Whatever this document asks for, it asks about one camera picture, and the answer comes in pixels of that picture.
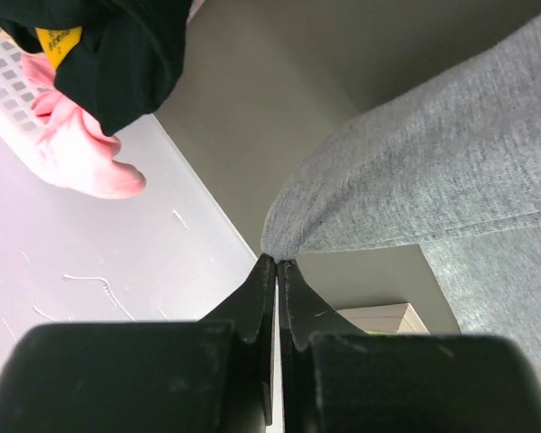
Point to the white plastic laundry basket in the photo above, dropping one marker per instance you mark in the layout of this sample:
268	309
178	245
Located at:
19	128

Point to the green children's book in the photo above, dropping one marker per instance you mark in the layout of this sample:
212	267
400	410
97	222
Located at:
378	333

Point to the grey t shirt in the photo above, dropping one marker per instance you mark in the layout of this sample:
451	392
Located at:
453	166

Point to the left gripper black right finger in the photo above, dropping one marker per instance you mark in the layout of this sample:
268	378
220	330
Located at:
337	378

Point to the black and blue t shirt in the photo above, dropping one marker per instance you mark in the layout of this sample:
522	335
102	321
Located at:
127	60

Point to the light pink t shirt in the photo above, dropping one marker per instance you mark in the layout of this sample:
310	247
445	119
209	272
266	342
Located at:
72	152

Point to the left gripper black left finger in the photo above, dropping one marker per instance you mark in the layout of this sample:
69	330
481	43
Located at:
212	375

